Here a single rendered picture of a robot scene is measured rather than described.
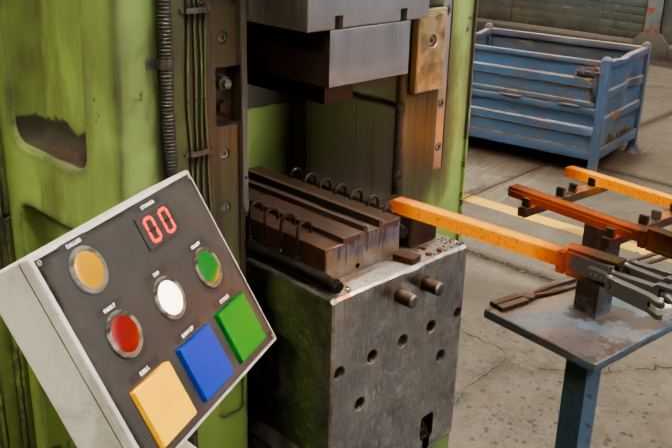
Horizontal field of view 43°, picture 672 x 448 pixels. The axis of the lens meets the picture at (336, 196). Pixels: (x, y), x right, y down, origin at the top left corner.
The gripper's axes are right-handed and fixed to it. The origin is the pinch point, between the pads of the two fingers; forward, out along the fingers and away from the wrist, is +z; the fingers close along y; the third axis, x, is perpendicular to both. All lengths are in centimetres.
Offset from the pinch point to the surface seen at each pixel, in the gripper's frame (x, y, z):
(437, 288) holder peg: -19.2, 7.8, 33.9
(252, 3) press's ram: 33, -17, 58
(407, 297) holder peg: -18.9, 0.1, 34.8
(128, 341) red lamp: 2, -64, 24
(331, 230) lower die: -8.0, -6.7, 48.2
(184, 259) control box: 5, -50, 33
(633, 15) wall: -71, 744, 360
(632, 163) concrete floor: -110, 386, 172
